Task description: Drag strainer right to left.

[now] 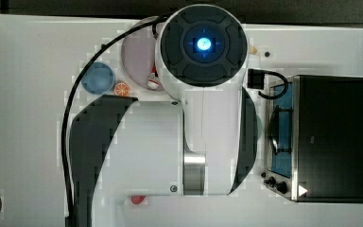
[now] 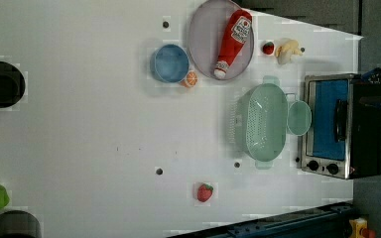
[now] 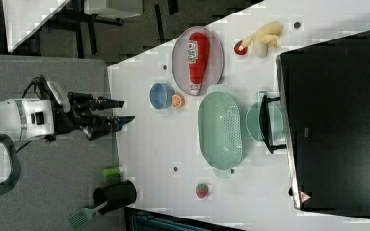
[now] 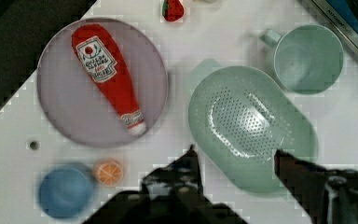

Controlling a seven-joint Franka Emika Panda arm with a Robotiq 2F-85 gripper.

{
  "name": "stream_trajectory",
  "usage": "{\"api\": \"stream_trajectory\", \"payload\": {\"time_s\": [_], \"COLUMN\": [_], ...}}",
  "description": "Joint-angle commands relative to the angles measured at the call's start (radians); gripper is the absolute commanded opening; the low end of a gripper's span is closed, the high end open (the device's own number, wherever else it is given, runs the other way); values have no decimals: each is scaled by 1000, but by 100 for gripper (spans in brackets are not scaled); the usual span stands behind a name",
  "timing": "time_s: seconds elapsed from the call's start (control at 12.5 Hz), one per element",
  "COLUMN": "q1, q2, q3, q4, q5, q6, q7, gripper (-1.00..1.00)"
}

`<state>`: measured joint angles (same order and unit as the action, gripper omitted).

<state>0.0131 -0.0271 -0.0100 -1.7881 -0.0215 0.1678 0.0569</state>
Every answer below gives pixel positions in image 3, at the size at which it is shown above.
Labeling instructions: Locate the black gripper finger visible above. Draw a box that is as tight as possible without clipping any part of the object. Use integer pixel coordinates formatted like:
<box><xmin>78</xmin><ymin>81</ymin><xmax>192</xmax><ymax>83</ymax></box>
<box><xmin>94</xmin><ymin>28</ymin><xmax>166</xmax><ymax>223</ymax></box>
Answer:
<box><xmin>89</xmin><ymin>115</ymin><xmax>135</xmax><ymax>140</ymax></box>
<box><xmin>92</xmin><ymin>99</ymin><xmax>124</xmax><ymax>110</ymax></box>

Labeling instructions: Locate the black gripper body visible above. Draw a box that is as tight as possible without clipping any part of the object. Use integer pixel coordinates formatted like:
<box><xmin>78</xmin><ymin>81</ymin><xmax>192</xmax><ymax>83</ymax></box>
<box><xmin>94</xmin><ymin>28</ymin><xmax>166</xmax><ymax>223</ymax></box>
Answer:
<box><xmin>53</xmin><ymin>92</ymin><xmax>94</xmax><ymax>139</ymax></box>

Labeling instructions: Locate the green oval strainer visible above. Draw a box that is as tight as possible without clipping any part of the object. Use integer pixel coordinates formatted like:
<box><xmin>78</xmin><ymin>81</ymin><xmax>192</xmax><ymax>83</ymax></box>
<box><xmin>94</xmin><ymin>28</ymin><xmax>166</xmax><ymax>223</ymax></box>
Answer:
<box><xmin>198</xmin><ymin>84</ymin><xmax>243</xmax><ymax>178</ymax></box>

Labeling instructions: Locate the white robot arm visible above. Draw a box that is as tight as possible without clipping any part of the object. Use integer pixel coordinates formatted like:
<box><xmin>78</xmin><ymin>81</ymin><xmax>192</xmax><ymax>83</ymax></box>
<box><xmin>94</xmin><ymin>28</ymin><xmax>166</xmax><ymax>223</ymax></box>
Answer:
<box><xmin>0</xmin><ymin>92</ymin><xmax>135</xmax><ymax>142</ymax></box>

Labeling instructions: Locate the green marker tube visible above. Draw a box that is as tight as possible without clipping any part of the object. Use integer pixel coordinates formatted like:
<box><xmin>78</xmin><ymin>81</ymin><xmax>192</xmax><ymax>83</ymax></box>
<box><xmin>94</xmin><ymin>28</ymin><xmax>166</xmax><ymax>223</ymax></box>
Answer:
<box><xmin>101</xmin><ymin>167</ymin><xmax>122</xmax><ymax>178</ymax></box>

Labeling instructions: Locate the blue bowl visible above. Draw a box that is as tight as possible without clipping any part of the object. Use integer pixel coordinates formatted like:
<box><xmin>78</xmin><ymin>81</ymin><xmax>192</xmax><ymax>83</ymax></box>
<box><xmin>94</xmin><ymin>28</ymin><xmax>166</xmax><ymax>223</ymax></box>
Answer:
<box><xmin>149</xmin><ymin>83</ymin><xmax>175</xmax><ymax>109</ymax></box>

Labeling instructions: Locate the black utensil cup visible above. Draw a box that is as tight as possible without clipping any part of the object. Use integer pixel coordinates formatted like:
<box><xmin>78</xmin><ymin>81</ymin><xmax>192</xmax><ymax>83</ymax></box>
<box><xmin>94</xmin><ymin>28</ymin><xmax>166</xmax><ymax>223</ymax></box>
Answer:
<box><xmin>93</xmin><ymin>180</ymin><xmax>137</xmax><ymax>215</ymax></box>

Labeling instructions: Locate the orange slice toy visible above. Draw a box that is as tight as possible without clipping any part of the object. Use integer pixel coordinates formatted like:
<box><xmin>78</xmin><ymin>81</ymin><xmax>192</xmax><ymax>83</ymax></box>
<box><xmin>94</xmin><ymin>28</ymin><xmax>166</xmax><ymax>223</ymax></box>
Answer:
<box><xmin>172</xmin><ymin>93</ymin><xmax>185</xmax><ymax>108</ymax></box>

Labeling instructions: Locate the green spatula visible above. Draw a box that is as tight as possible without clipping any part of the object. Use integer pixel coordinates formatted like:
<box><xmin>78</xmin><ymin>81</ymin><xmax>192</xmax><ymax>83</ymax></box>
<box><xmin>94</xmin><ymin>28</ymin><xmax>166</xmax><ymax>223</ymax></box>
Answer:
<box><xmin>68</xmin><ymin>202</ymin><xmax>108</xmax><ymax>231</ymax></box>

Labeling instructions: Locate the grey round plate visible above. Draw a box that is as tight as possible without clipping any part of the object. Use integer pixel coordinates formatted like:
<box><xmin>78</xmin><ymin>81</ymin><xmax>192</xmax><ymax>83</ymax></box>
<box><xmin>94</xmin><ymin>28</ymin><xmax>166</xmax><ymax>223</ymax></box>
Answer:
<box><xmin>172</xmin><ymin>26</ymin><xmax>224</xmax><ymax>95</ymax></box>

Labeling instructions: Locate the red plush ketchup bottle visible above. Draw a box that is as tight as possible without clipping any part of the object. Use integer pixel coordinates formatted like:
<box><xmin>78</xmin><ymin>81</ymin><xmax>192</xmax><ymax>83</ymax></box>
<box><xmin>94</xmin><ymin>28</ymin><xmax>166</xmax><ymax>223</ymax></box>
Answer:
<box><xmin>187</xmin><ymin>32</ymin><xmax>210</xmax><ymax>95</ymax></box>

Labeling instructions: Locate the strawberry toy near front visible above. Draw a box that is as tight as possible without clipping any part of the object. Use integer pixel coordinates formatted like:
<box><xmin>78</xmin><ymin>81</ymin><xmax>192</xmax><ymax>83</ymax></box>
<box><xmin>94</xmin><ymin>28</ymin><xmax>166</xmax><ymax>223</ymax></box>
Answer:
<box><xmin>195</xmin><ymin>183</ymin><xmax>209</xmax><ymax>199</ymax></box>

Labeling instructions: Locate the strawberry toy near banana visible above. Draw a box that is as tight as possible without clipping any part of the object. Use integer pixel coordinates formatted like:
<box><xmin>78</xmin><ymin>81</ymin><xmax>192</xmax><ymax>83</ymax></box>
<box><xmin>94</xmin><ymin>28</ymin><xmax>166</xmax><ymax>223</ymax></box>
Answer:
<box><xmin>234</xmin><ymin>40</ymin><xmax>248</xmax><ymax>55</ymax></box>

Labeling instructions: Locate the green mug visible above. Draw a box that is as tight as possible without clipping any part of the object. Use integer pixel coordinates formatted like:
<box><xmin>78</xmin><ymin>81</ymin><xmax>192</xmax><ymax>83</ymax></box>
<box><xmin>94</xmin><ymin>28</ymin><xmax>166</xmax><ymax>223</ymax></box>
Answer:
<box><xmin>245</xmin><ymin>91</ymin><xmax>284</xmax><ymax>142</ymax></box>

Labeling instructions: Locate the yellow plush banana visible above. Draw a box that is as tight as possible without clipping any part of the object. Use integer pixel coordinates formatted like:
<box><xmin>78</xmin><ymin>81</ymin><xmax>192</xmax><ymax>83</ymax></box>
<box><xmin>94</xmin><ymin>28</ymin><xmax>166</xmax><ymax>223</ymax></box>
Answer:
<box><xmin>242</xmin><ymin>22</ymin><xmax>283</xmax><ymax>59</ymax></box>

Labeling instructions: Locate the black toaster oven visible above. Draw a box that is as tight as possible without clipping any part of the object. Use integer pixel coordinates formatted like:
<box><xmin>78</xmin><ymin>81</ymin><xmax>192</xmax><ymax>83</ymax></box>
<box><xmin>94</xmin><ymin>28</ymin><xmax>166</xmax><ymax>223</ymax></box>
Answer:
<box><xmin>276</xmin><ymin>30</ymin><xmax>370</xmax><ymax>218</ymax></box>

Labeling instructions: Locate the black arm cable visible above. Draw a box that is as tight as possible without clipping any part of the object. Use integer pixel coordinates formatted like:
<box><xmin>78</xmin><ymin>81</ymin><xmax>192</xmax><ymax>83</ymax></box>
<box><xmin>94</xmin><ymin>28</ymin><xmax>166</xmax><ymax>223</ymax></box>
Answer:
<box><xmin>15</xmin><ymin>75</ymin><xmax>51</xmax><ymax>153</ymax></box>

